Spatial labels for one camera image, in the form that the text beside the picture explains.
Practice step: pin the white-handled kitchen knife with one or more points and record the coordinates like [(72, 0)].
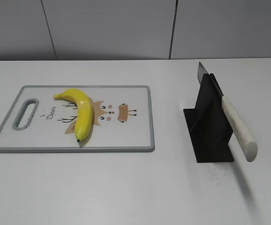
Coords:
[(243, 134)]

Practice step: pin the yellow plastic banana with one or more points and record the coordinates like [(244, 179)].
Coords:
[(83, 124)]

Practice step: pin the white deer cutting board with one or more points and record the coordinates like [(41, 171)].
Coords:
[(37, 123)]

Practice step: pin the black knife stand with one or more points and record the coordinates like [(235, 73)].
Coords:
[(207, 124)]

